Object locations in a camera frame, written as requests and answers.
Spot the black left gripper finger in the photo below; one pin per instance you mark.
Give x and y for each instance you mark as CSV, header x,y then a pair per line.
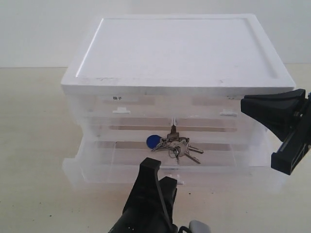
x,y
146,192

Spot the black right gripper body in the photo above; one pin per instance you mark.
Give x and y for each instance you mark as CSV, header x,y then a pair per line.
x,y
297,143

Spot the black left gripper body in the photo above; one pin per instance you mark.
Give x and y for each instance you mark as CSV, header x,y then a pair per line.
x,y
140,220

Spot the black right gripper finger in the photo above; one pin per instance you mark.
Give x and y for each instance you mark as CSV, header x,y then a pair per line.
x,y
280,113

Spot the key bunch with blue tag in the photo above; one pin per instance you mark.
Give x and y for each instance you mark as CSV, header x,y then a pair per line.
x,y
176,145

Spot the clear plastic storage box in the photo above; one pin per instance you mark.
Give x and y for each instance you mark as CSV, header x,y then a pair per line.
x,y
222,165

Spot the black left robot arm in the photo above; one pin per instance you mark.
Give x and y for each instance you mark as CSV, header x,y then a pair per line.
x,y
149,207

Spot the top right small drawer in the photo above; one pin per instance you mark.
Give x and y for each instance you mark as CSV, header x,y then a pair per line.
x,y
206,107

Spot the small drawer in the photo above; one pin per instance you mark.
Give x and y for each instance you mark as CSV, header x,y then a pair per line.
x,y
127,106
206,107

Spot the top left small drawer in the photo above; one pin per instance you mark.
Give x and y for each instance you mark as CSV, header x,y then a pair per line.
x,y
127,106

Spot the white translucent drawer cabinet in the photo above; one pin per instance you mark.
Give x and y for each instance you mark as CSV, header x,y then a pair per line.
x,y
174,56

